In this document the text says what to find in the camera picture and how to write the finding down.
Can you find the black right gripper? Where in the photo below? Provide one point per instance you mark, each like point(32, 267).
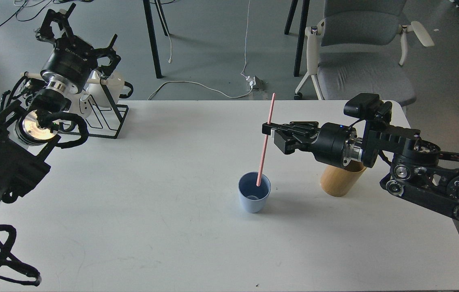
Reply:
point(327, 144)

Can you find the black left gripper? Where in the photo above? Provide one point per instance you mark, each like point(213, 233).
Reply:
point(69, 61)

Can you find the blue plastic cup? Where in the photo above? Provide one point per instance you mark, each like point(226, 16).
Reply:
point(253, 197)

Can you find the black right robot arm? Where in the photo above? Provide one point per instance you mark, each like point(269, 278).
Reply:
point(419, 173)

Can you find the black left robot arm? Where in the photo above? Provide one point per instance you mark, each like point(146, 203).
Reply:
point(50, 110)

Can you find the white mug on rack front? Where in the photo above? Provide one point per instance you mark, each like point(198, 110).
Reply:
point(80, 105)

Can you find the bamboo cylindrical holder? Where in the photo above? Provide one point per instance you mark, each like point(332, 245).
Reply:
point(338, 182)

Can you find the black table leg left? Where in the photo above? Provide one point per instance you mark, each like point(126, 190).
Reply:
point(151, 32)

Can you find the black table leg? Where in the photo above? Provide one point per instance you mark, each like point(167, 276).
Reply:
point(151, 32)
point(301, 30)

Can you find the grey office chair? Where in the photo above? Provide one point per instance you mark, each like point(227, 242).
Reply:
point(360, 46)

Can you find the black table leg right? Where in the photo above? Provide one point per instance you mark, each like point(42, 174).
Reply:
point(301, 30)

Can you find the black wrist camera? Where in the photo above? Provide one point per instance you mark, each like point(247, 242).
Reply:
point(366, 106)

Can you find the black wire mug rack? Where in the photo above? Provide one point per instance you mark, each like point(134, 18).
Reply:
point(102, 122)

